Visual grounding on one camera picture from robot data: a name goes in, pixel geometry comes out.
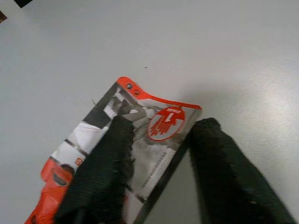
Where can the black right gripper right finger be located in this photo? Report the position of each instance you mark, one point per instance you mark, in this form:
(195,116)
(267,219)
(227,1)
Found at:
(229,177)

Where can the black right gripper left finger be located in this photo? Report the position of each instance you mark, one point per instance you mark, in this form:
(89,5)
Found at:
(100,177)

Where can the red glove packaging card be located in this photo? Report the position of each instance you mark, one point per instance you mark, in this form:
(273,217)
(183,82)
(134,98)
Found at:
(158,130)

